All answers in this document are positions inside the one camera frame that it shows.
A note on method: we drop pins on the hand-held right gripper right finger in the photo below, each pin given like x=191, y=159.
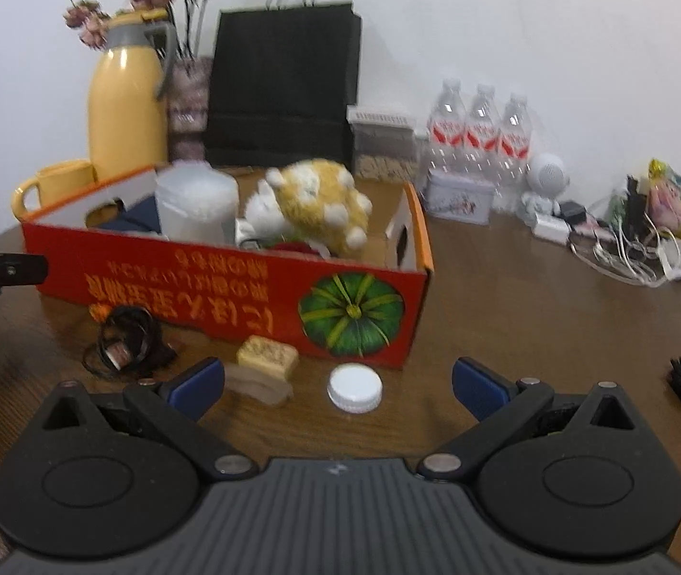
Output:
x=481, y=389

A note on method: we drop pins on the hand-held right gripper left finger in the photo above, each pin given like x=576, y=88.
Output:
x=200, y=386

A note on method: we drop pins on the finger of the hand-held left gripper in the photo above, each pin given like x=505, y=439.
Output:
x=11, y=271

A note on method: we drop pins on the beige embossed block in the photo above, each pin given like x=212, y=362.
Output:
x=265, y=354

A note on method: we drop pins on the red cardboard box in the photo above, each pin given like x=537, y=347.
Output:
x=197, y=284

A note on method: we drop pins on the white bottle cap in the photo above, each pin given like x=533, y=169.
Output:
x=354, y=386

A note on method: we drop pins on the navy blue pouch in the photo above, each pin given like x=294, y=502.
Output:
x=140, y=215

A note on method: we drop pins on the clear plastic container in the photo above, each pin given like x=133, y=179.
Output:
x=197, y=203

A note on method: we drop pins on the yellow white plush toy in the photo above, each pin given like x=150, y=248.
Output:
x=316, y=197

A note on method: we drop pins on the small orange object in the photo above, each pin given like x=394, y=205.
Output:
x=100, y=312

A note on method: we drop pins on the yellow mug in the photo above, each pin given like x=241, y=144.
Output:
x=59, y=182

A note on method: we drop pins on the white charger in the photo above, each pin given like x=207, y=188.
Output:
x=551, y=229

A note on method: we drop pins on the white tin box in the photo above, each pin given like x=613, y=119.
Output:
x=457, y=197

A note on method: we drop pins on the yellow thermos jug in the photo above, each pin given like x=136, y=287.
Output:
x=125, y=114

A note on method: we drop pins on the black power adapter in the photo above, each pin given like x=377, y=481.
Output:
x=573, y=211

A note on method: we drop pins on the white robot toy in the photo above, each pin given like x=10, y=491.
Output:
x=547, y=177

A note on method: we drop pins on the clear food storage container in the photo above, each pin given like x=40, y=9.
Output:
x=382, y=144

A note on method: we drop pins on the colourful snack packet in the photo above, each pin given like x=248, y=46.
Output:
x=673, y=197

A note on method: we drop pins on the black paper bag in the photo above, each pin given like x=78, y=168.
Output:
x=280, y=84

